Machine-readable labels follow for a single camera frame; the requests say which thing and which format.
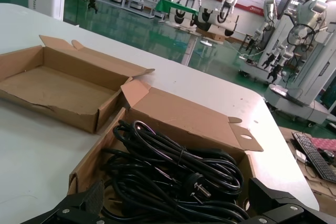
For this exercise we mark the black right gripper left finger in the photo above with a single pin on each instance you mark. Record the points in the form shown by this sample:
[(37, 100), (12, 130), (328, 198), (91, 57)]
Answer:
[(92, 205)]

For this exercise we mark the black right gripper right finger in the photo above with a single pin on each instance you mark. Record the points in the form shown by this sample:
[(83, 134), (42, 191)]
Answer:
[(275, 208)]

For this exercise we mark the small white box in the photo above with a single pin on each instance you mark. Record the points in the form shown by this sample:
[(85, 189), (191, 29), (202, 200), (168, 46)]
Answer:
[(300, 155)]

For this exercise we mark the empty brown cardboard box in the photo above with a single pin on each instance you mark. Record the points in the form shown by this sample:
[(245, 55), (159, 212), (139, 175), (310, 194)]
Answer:
[(65, 85)]

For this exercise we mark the flattened brown cardboard sheet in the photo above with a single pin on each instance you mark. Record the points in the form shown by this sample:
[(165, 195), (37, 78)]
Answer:
[(323, 197)]

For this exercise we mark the black computer keyboard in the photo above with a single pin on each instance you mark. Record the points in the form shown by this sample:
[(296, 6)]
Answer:
[(315, 158)]

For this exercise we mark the pink foam sheet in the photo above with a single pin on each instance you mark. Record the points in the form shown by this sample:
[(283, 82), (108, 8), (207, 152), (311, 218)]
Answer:
[(326, 145)]

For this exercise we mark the small dark stool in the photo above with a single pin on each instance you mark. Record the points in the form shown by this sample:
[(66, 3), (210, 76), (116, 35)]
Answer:
[(246, 35)]

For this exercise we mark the round white floor base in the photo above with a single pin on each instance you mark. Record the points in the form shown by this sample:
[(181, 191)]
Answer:
[(206, 42)]

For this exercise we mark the white legged table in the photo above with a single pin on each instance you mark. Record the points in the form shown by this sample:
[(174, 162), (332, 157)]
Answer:
[(190, 48)]

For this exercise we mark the small brown cardboard carton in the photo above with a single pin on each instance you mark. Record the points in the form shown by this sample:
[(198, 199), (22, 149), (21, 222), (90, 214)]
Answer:
[(214, 36)]

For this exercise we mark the white black robot shell part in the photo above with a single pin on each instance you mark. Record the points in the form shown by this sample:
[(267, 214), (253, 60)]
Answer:
[(187, 16), (231, 24), (207, 18)]

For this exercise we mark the tall white humanoid robot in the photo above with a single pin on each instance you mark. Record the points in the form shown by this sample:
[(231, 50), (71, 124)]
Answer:
[(268, 5), (305, 9)]

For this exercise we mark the green table cloth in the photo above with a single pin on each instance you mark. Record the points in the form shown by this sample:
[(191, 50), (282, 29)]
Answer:
[(164, 5)]

